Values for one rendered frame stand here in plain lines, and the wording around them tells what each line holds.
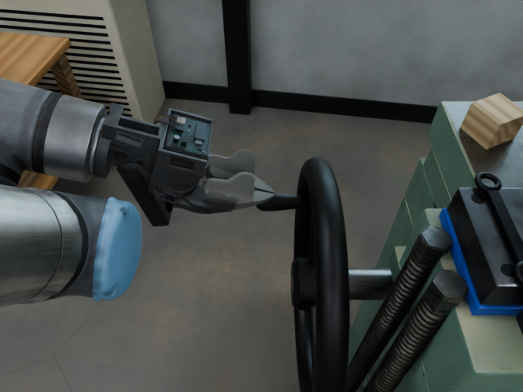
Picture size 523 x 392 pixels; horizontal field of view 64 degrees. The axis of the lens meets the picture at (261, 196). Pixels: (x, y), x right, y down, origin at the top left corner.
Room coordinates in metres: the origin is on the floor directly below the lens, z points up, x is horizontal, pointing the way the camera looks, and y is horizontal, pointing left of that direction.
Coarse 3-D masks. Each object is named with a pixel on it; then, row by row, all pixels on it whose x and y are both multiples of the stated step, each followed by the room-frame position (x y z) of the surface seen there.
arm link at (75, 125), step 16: (64, 96) 0.37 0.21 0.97; (64, 112) 0.34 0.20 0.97; (80, 112) 0.35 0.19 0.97; (96, 112) 0.35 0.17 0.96; (48, 128) 0.32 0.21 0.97; (64, 128) 0.32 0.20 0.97; (80, 128) 0.33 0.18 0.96; (96, 128) 0.34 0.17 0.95; (48, 144) 0.31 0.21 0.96; (64, 144) 0.31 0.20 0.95; (80, 144) 0.32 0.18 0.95; (96, 144) 0.33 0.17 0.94; (48, 160) 0.31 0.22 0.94; (64, 160) 0.31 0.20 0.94; (80, 160) 0.31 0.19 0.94; (64, 176) 0.31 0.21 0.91; (80, 176) 0.30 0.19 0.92
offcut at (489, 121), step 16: (496, 96) 0.41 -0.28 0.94; (480, 112) 0.39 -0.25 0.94; (496, 112) 0.38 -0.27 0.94; (512, 112) 0.38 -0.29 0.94; (464, 128) 0.40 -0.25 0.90; (480, 128) 0.38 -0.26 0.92; (496, 128) 0.36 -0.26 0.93; (512, 128) 0.37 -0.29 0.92; (480, 144) 0.37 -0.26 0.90; (496, 144) 0.37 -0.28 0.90
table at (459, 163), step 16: (448, 112) 0.43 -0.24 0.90; (464, 112) 0.43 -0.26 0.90; (432, 128) 0.45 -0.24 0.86; (448, 128) 0.41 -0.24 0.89; (432, 144) 0.43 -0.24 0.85; (448, 144) 0.39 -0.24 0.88; (464, 144) 0.37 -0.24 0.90; (512, 144) 0.37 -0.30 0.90; (448, 160) 0.38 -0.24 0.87; (464, 160) 0.35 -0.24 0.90; (480, 160) 0.34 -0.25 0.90; (496, 160) 0.34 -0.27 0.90; (512, 160) 0.34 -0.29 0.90; (448, 176) 0.36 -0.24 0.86; (464, 176) 0.33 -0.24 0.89; (512, 176) 0.32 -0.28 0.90; (400, 256) 0.23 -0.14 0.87; (416, 368) 0.13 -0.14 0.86; (416, 384) 0.11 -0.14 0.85
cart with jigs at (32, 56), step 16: (0, 32) 1.32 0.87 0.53; (0, 48) 1.22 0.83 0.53; (16, 48) 1.22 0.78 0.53; (32, 48) 1.22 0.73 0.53; (48, 48) 1.22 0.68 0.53; (64, 48) 1.24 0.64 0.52; (0, 64) 1.13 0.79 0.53; (16, 64) 1.13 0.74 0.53; (32, 64) 1.13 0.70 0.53; (48, 64) 1.14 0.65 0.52; (64, 64) 1.24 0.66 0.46; (16, 80) 1.04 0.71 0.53; (32, 80) 1.05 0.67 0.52; (64, 80) 1.22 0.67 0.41; (80, 96) 1.25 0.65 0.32; (32, 176) 0.97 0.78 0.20; (48, 176) 0.99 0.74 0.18
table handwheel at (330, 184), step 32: (320, 160) 0.31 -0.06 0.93; (320, 192) 0.25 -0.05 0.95; (320, 224) 0.22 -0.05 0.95; (320, 256) 0.19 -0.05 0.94; (320, 288) 0.17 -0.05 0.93; (352, 288) 0.22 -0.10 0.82; (384, 288) 0.22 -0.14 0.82; (320, 320) 0.14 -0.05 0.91; (320, 352) 0.12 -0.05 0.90; (320, 384) 0.11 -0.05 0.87
